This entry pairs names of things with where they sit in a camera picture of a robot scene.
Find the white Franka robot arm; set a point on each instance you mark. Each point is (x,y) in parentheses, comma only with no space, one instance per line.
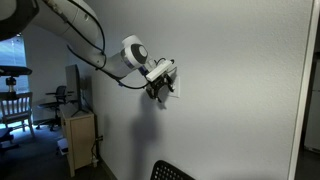
(66,23)

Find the wooden slatted chair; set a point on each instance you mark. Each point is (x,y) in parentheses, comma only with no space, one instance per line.
(16,110)

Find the white box on floor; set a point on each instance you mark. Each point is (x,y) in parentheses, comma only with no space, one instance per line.
(62,146)

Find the window with blinds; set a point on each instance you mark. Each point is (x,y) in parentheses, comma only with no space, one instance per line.
(11,53)

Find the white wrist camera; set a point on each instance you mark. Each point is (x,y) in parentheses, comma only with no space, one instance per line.
(160,71)

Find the black camera on tripod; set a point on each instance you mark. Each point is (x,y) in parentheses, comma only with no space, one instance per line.
(13,71)

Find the black office chair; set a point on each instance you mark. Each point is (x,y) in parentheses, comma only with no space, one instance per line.
(59,100)

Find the black perforated metal chair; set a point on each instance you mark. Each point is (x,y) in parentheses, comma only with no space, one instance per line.
(166,171)

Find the light wooden cabinet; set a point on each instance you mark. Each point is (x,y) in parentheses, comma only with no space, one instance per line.
(80,140)

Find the black computer monitor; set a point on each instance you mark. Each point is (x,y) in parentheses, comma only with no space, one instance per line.
(72,85)

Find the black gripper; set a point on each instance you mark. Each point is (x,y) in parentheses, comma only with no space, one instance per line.
(156,86)

